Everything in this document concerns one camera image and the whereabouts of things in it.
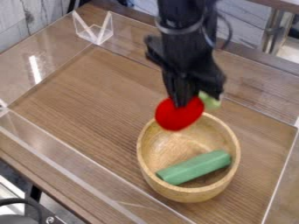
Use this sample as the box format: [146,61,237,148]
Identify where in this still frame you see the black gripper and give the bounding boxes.
[144,24,227,108]

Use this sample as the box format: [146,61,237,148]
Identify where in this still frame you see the red plush fruit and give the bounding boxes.
[153,90,223,132]

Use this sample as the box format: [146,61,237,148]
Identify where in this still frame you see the wooden bowl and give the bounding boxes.
[136,113,240,203]

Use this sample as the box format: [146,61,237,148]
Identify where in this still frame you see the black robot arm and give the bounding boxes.
[144,0,225,108]

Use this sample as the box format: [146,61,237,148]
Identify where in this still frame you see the green rectangular block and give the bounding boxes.
[154,150,232,186]

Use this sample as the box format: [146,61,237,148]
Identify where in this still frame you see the metal stand in background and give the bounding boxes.
[261,9,295,55]

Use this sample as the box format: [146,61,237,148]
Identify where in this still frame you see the black table leg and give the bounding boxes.
[29,185,42,202]

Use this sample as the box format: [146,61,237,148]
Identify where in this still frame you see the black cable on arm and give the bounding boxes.
[211,11,233,49]

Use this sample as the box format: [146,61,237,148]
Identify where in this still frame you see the clear acrylic corner bracket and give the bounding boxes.
[70,11,113,46]

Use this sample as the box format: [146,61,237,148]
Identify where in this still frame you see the clear acrylic front wall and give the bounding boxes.
[0,101,195,224]

